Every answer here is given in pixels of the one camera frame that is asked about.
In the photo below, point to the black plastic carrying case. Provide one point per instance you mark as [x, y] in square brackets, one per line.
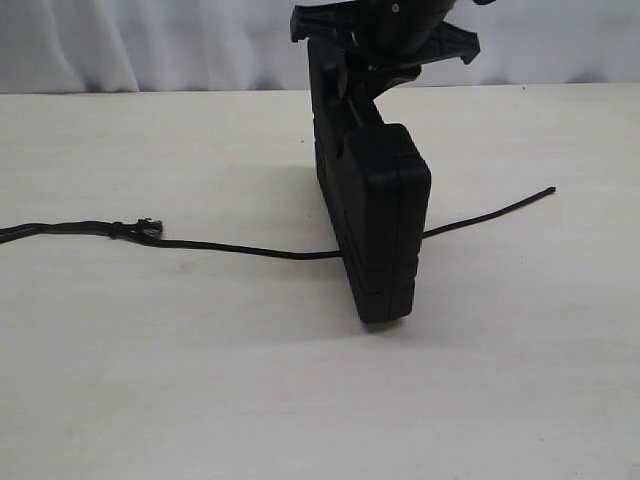
[376, 190]

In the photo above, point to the white backdrop curtain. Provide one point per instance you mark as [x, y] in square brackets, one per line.
[141, 46]

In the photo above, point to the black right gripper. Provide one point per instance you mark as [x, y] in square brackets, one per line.
[375, 46]

